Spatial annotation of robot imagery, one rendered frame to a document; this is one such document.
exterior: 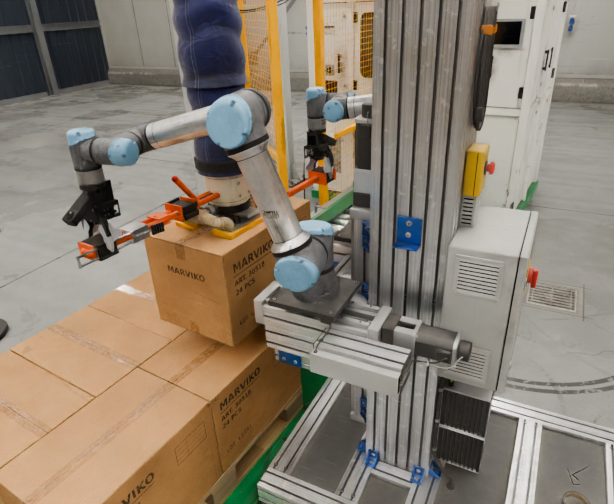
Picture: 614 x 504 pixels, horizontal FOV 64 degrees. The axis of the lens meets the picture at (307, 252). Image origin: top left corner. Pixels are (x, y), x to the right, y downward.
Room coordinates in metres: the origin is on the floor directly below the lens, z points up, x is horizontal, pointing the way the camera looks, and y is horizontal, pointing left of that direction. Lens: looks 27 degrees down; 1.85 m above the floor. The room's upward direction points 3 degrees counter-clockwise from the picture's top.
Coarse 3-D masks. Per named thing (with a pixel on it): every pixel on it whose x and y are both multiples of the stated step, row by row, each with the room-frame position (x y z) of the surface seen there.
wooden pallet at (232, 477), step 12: (300, 396) 1.86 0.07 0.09; (288, 408) 1.77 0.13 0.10; (300, 408) 1.85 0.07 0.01; (276, 420) 1.77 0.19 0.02; (288, 420) 1.76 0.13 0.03; (264, 432) 1.70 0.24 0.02; (276, 432) 1.69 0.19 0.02; (252, 444) 1.53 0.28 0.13; (264, 444) 1.63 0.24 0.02; (240, 456) 1.47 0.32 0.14; (252, 456) 1.56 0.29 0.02; (228, 468) 1.40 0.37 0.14; (240, 468) 1.50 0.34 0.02; (228, 480) 1.39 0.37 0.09; (240, 480) 1.45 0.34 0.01; (216, 492) 1.33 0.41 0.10; (228, 492) 1.38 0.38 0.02
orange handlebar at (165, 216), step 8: (304, 184) 1.84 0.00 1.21; (208, 192) 1.79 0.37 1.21; (216, 192) 1.78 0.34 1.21; (288, 192) 1.75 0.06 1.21; (296, 192) 1.79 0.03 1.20; (200, 200) 1.70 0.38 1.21; (208, 200) 1.72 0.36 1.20; (152, 216) 1.55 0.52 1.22; (160, 216) 1.55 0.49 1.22; (168, 216) 1.56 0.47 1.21; (176, 216) 1.59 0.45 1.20; (152, 224) 1.50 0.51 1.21; (120, 240) 1.39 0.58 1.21; (88, 256) 1.31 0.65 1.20
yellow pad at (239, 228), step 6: (234, 216) 1.75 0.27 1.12; (252, 216) 1.81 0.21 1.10; (258, 216) 1.80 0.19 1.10; (234, 222) 1.74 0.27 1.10; (240, 222) 1.75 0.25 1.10; (246, 222) 1.75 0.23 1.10; (252, 222) 1.76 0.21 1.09; (258, 222) 1.78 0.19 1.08; (216, 228) 1.71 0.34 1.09; (222, 228) 1.70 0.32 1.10; (234, 228) 1.70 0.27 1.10; (240, 228) 1.70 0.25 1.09; (246, 228) 1.72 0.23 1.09; (216, 234) 1.68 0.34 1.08; (222, 234) 1.66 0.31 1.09; (228, 234) 1.65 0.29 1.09; (234, 234) 1.66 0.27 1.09; (240, 234) 1.69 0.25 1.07
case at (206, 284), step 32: (160, 256) 1.69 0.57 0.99; (192, 256) 1.60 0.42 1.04; (224, 256) 1.53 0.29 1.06; (256, 256) 1.68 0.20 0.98; (160, 288) 1.71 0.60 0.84; (192, 288) 1.61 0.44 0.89; (224, 288) 1.52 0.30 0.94; (256, 288) 1.66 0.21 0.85; (192, 320) 1.63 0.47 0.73; (224, 320) 1.53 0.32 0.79
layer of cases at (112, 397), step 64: (64, 320) 1.96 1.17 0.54; (128, 320) 1.93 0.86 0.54; (0, 384) 1.52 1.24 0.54; (64, 384) 1.50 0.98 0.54; (128, 384) 1.49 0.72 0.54; (192, 384) 1.47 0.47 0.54; (256, 384) 1.60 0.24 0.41; (0, 448) 1.20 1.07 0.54; (64, 448) 1.19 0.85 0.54; (128, 448) 1.17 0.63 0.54; (192, 448) 1.27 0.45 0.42
